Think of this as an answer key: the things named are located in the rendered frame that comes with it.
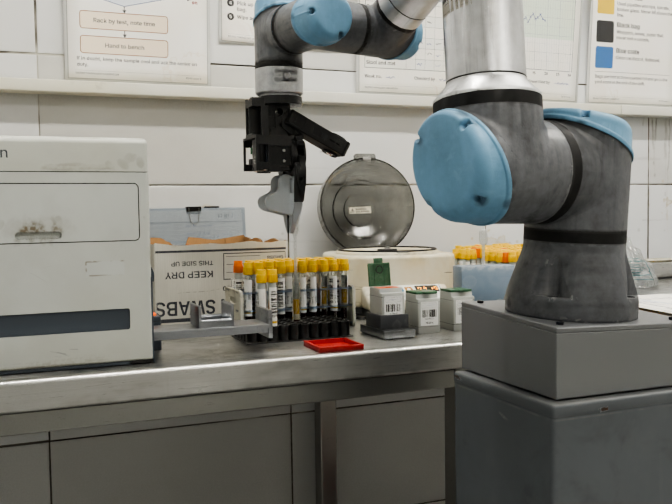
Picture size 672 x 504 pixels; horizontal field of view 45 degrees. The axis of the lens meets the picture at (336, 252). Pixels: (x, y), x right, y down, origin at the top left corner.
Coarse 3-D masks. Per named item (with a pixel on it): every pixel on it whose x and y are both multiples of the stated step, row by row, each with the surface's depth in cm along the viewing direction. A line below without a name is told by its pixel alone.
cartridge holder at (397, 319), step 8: (368, 312) 130; (368, 320) 130; (376, 320) 127; (384, 320) 126; (392, 320) 126; (400, 320) 127; (408, 320) 127; (360, 328) 132; (368, 328) 129; (376, 328) 127; (384, 328) 126; (392, 328) 126; (400, 328) 127; (408, 328) 127; (384, 336) 124; (392, 336) 124; (400, 336) 125; (408, 336) 126
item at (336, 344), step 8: (304, 344) 119; (312, 344) 116; (320, 344) 120; (328, 344) 120; (336, 344) 120; (344, 344) 120; (352, 344) 119; (360, 344) 116; (320, 352) 114; (328, 352) 114
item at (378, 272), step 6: (378, 258) 131; (372, 264) 131; (378, 264) 131; (384, 264) 132; (372, 270) 131; (378, 270) 131; (384, 270) 131; (372, 276) 131; (378, 276) 131; (384, 276) 131; (372, 282) 131; (378, 282) 131; (384, 282) 131; (390, 282) 132
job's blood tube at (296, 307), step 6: (294, 276) 128; (294, 282) 128; (294, 288) 128; (294, 294) 128; (294, 300) 128; (294, 306) 128; (300, 306) 129; (294, 312) 128; (300, 312) 129; (294, 318) 129; (300, 318) 129
